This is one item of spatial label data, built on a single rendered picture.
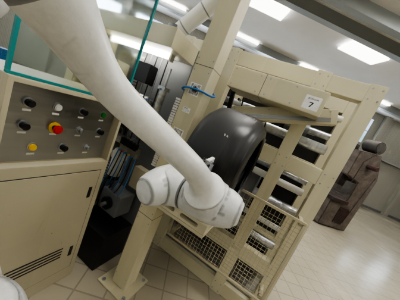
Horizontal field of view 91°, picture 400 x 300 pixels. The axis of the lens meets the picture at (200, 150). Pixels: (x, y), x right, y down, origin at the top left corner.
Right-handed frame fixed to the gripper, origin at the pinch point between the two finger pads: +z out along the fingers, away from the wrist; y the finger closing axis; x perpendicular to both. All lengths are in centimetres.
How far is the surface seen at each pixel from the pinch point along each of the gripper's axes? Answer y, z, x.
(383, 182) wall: -548, 1329, 156
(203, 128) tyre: 12.0, 9.2, -10.5
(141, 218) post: 37, 15, 67
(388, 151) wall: -484, 1321, -8
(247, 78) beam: 15, 58, -42
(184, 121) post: 32.9, 26.0, -5.3
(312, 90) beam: -24, 59, -46
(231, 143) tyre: -3.9, 8.2, -9.5
